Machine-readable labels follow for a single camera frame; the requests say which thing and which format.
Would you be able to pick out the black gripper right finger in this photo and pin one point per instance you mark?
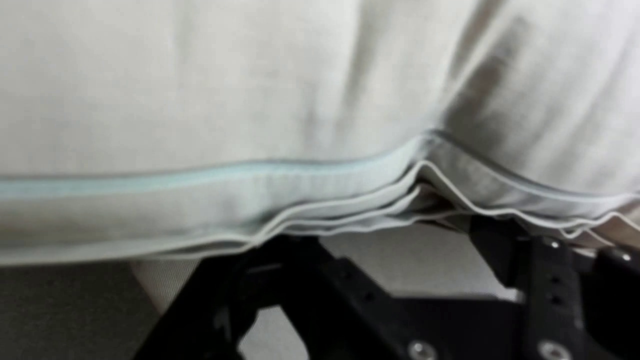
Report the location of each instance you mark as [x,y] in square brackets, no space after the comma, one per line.
[566,301]

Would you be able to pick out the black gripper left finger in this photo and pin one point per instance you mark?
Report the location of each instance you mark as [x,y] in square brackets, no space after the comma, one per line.
[220,287]

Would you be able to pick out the cream striped cushion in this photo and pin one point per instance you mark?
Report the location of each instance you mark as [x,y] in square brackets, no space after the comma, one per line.
[266,87]

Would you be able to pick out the grey fabric couch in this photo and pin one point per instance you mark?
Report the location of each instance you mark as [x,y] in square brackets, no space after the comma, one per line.
[413,266]

